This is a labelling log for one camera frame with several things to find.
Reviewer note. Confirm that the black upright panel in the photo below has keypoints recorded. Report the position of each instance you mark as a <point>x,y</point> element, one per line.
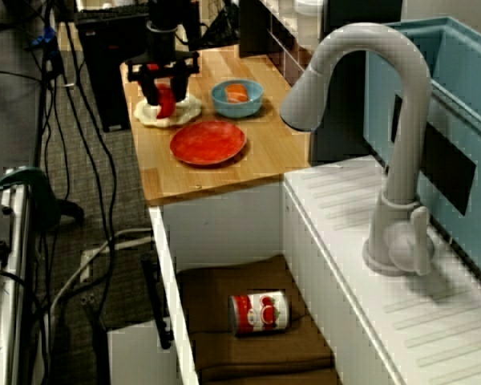
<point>336,140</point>

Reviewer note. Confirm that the cream scalloped plate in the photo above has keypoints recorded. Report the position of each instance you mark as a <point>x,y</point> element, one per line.
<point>186,110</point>

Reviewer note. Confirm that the brown folded cloth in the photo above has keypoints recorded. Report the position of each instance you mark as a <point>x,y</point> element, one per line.
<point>244,357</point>

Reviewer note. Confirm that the black keyboard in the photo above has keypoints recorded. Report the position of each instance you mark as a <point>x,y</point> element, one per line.
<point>112,11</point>

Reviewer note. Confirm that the white toy sink unit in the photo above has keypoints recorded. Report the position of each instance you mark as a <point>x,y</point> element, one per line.
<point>344,280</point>

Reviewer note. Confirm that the red round plate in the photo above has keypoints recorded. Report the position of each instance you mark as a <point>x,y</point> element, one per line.
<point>208,144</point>

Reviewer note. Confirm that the tomato print can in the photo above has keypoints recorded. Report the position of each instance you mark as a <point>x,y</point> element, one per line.
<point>260,313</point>

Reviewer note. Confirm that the light blue bowl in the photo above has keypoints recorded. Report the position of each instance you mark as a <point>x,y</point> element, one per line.
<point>236,110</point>

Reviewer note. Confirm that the white cabinet panel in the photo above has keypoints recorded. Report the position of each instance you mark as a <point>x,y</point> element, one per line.
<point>136,357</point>

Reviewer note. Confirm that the red bell pepper toy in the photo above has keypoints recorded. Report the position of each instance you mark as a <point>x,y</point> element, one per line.
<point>166,103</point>

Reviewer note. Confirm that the silver metal rail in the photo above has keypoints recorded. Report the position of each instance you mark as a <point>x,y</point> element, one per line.
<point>12,280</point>

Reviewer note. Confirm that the salmon nigiri sushi toy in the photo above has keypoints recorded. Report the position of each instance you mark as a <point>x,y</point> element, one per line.
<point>236,93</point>

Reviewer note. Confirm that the gray toy faucet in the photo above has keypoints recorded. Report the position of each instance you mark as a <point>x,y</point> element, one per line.
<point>409,120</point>

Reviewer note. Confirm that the dark green clamp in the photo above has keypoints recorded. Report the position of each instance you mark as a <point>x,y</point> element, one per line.
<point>36,180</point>

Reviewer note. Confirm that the dark tiled backsplash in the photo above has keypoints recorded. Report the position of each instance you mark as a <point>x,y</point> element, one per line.
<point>280,40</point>

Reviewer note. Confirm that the teal plastic bin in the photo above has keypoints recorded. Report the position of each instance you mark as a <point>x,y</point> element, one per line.
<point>465,80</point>

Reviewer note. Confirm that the wooden countertop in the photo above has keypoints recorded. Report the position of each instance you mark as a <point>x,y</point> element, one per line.
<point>264,152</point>

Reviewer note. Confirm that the white power strip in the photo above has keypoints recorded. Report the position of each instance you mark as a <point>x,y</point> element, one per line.
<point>87,264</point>

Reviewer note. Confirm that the black computer tower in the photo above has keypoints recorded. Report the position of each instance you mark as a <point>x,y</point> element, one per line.
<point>104,60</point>

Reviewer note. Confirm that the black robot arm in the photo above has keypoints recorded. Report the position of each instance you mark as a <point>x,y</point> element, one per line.
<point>164,10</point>

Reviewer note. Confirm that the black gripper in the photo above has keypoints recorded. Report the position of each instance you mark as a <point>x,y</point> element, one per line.
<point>162,60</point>

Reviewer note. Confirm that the black tape patch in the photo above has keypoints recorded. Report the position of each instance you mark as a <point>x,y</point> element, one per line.
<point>449,168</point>

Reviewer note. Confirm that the large white canister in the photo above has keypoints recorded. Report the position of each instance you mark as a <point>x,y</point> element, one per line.
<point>308,6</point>

